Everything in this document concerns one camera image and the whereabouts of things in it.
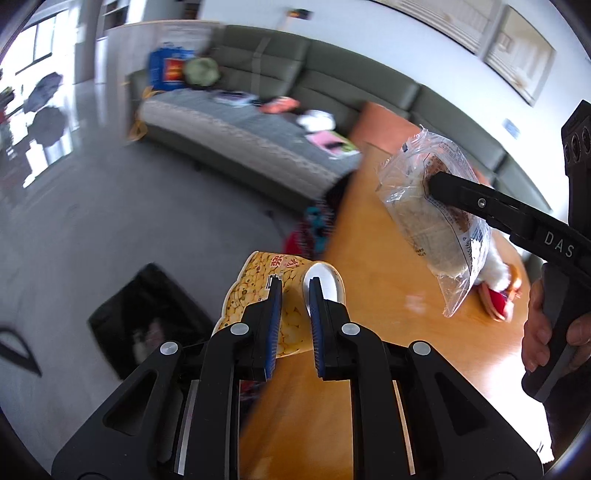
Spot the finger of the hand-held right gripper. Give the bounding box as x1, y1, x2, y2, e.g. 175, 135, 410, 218
428, 172, 536, 236

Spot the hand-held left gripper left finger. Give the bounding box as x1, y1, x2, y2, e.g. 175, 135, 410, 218
52, 276, 283, 480

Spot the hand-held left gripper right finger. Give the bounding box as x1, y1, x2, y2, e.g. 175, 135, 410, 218
308, 276, 543, 480

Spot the yellow snack packet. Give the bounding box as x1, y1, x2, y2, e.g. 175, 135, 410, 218
211, 251, 346, 358

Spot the clear plastic bread bag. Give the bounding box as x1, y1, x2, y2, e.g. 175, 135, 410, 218
375, 129, 492, 318

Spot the person's right hand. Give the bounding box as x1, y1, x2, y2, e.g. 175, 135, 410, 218
522, 279, 591, 374

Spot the red and white cloth item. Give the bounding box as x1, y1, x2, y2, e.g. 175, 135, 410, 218
478, 240, 525, 321

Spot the colourful patterned cloth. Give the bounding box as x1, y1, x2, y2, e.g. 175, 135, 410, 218
284, 198, 340, 259

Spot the large orange pillow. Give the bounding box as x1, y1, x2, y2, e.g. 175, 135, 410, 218
348, 102, 421, 153

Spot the pink book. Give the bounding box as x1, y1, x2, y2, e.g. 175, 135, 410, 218
307, 131, 358, 158

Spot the grey-green sofa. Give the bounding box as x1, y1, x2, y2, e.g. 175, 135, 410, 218
127, 23, 555, 217

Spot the white plush toy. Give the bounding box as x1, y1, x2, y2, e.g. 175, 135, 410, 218
298, 110, 335, 132

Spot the grey sofa blanket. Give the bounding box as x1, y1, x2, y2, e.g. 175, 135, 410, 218
139, 88, 361, 195

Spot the orange plush toy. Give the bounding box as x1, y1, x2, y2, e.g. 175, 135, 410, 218
261, 97, 298, 114

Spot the clear plastic packet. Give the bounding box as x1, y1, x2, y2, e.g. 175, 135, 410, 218
212, 90, 259, 104

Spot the green hat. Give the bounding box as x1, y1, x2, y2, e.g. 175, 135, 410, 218
182, 56, 220, 89

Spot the blue shopping bag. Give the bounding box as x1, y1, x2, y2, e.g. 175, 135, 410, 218
148, 42, 195, 90

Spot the small framed wall picture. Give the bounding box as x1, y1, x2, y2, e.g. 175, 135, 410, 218
482, 4, 555, 107

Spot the large framed wall picture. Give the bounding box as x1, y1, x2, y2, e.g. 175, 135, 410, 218
369, 0, 502, 56

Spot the yellow cable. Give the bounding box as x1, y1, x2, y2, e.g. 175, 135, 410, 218
129, 78, 153, 144

